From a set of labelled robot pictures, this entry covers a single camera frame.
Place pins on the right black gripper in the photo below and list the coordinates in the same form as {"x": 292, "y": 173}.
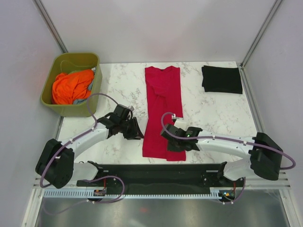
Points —
{"x": 171, "y": 148}

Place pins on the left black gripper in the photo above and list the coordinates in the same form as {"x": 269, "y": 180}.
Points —
{"x": 135, "y": 134}

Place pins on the magenta red t shirt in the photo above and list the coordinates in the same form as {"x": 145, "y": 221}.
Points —
{"x": 163, "y": 95}

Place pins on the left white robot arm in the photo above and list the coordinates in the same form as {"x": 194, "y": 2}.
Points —
{"x": 56, "y": 164}

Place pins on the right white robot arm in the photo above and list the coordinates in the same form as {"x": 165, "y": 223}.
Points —
{"x": 259, "y": 155}

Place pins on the folded black t shirt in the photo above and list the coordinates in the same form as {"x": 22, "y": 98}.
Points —
{"x": 221, "y": 80}

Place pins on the orange t shirt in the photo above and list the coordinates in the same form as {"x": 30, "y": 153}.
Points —
{"x": 71, "y": 86}

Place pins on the olive green plastic bin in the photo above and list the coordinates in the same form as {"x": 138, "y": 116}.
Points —
{"x": 68, "y": 63}

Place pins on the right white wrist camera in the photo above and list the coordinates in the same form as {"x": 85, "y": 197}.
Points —
{"x": 179, "y": 122}

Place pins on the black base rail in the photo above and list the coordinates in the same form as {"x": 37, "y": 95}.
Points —
{"x": 161, "y": 178}

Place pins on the white slotted cable duct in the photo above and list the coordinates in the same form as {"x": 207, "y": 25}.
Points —
{"x": 107, "y": 194}

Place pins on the left aluminium frame post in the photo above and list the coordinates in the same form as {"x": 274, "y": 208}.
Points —
{"x": 50, "y": 24}

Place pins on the aluminium frame post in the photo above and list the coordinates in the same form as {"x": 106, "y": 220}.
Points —
{"x": 50, "y": 24}
{"x": 267, "y": 21}

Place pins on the right aluminium frame post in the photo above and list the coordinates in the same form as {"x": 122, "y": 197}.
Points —
{"x": 267, "y": 21}

